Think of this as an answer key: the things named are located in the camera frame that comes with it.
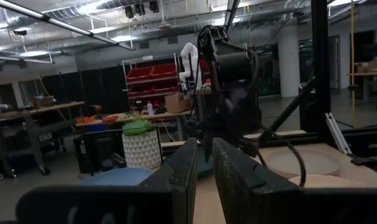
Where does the yellow pole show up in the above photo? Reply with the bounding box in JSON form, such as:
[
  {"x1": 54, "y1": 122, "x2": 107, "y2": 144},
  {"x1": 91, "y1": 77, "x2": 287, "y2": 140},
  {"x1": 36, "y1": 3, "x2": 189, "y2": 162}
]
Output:
[{"x1": 349, "y1": 0, "x2": 357, "y2": 128}]

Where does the wooden side table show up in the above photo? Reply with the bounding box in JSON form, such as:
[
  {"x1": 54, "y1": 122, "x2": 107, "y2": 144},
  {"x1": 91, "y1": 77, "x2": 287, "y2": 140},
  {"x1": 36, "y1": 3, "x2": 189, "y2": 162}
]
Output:
[{"x1": 347, "y1": 70, "x2": 377, "y2": 100}]

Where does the orange tray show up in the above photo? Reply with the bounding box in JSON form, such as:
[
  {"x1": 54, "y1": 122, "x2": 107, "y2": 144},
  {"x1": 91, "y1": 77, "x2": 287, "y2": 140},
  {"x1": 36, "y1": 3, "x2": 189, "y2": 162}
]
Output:
[{"x1": 75, "y1": 114, "x2": 119, "y2": 124}]

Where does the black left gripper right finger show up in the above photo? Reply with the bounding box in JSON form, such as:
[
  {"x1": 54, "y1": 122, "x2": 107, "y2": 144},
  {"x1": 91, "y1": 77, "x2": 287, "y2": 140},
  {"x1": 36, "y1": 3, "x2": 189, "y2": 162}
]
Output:
[{"x1": 212, "y1": 138, "x2": 377, "y2": 224}]

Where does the black aluminium table frame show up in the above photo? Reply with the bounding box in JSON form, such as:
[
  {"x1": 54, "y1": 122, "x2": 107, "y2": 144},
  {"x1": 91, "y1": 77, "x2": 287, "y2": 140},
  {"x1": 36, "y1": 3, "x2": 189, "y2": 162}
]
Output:
[{"x1": 244, "y1": 0, "x2": 377, "y2": 169}]

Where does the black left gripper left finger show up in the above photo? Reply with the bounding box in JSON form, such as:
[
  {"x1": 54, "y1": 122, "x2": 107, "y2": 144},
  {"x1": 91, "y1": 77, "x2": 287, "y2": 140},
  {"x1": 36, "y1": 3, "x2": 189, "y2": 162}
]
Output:
[{"x1": 16, "y1": 138, "x2": 198, "y2": 224}]

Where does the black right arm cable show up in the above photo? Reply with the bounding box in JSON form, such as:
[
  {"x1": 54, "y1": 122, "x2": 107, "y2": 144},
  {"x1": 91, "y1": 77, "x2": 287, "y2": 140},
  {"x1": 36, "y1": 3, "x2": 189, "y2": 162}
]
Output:
[{"x1": 256, "y1": 124, "x2": 307, "y2": 187}]

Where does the silver aluminium bar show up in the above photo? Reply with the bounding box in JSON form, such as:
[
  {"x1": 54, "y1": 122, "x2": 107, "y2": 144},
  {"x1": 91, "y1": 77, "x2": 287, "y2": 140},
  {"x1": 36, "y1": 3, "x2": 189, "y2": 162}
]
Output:
[{"x1": 324, "y1": 111, "x2": 353, "y2": 156}]

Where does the white column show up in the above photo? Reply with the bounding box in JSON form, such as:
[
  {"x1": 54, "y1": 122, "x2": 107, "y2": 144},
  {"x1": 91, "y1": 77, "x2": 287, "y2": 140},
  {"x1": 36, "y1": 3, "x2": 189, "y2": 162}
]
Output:
[{"x1": 277, "y1": 23, "x2": 300, "y2": 98}]

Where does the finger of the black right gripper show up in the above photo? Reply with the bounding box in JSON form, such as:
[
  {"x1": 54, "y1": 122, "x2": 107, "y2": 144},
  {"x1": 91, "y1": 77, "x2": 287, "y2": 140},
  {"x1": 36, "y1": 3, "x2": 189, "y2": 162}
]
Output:
[{"x1": 203, "y1": 123, "x2": 215, "y2": 162}]

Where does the blue plate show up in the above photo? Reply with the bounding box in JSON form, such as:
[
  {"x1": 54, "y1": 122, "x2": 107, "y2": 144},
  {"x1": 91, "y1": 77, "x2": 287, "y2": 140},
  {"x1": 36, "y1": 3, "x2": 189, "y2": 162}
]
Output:
[{"x1": 78, "y1": 167, "x2": 154, "y2": 187}]

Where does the long wooden workbench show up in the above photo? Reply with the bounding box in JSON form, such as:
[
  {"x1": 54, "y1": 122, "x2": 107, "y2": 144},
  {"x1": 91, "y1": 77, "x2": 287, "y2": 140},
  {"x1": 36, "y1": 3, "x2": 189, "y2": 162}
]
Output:
[{"x1": 0, "y1": 101, "x2": 86, "y2": 180}]

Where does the succulent in white patterned pot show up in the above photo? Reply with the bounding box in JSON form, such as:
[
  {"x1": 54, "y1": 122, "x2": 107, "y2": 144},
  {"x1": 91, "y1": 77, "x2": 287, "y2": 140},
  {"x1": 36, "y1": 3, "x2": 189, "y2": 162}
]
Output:
[{"x1": 121, "y1": 119, "x2": 163, "y2": 170}]

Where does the peach plate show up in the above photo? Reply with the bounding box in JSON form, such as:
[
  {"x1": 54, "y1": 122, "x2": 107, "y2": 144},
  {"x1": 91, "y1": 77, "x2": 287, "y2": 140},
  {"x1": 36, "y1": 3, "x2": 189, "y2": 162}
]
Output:
[{"x1": 287, "y1": 174, "x2": 368, "y2": 189}]

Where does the small cardboard box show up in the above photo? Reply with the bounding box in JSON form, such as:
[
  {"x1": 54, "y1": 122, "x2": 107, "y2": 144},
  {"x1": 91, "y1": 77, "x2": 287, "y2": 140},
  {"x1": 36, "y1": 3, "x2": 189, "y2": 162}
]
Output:
[{"x1": 355, "y1": 60, "x2": 377, "y2": 74}]

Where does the overhead light bar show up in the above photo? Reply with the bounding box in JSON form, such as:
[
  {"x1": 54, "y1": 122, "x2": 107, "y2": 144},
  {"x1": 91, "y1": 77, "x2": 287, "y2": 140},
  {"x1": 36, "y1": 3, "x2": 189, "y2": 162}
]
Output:
[{"x1": 0, "y1": 0, "x2": 136, "y2": 52}]

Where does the rack with red bins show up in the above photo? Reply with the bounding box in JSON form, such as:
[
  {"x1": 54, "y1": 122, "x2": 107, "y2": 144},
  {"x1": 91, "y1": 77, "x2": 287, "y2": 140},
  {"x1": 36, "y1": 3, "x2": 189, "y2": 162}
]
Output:
[{"x1": 122, "y1": 54, "x2": 208, "y2": 110}]

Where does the blue bin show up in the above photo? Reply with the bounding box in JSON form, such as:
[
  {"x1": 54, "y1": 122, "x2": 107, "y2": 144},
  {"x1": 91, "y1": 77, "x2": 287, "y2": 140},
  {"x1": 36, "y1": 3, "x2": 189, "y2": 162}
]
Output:
[{"x1": 84, "y1": 123, "x2": 108, "y2": 133}]

